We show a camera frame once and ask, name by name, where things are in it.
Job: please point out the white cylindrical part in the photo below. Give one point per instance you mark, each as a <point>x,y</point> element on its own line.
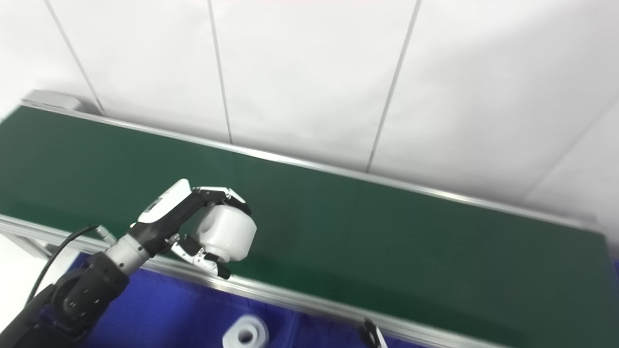
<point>227,232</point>

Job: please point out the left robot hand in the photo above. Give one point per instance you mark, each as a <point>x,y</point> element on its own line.
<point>167,212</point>

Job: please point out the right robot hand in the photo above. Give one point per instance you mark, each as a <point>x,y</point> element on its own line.
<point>373,334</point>

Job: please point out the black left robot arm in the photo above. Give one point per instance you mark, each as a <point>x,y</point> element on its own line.
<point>77,295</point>

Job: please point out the blue plastic bin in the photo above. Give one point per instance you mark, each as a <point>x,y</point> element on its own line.
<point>164,309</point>
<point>333,333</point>

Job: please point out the green conveyor belt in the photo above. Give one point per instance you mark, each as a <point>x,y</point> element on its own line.
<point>387,232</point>
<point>290,295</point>

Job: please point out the grey conveyor end housing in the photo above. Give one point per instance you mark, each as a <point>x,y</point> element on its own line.
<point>48,99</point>

